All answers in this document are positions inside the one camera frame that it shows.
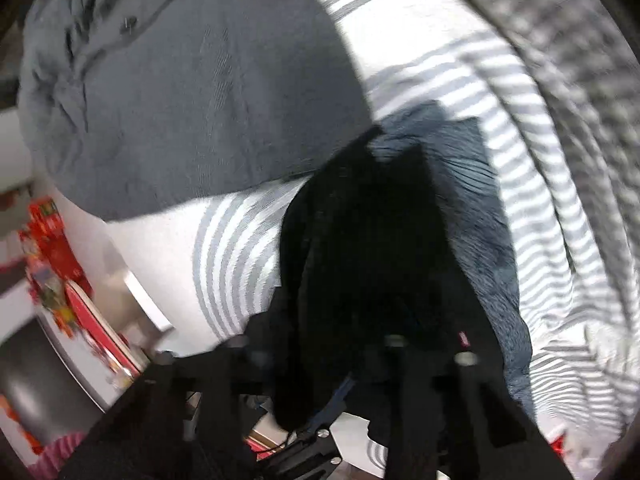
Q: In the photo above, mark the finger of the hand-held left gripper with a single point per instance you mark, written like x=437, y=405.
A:
x=305, y=452

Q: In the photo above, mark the pink striped cloth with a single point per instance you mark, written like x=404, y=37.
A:
x=57, y=455

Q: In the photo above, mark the grey jacket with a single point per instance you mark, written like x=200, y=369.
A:
x=175, y=85

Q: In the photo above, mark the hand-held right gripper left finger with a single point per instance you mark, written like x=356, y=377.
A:
x=245, y=355

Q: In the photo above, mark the black pants blue floral sides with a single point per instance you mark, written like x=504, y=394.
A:
x=360, y=260

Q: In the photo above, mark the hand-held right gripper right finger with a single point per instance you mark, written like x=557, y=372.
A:
x=450, y=410

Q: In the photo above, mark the red flat box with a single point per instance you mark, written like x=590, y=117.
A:
x=100, y=332

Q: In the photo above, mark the red decorated boxes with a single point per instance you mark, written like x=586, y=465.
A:
x=47, y=240

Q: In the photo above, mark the grey striped duvet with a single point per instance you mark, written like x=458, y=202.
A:
x=575, y=110

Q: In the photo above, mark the white striped bed sheet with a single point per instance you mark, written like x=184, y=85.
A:
x=240, y=260

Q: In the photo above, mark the dark grey container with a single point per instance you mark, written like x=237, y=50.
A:
x=35, y=385

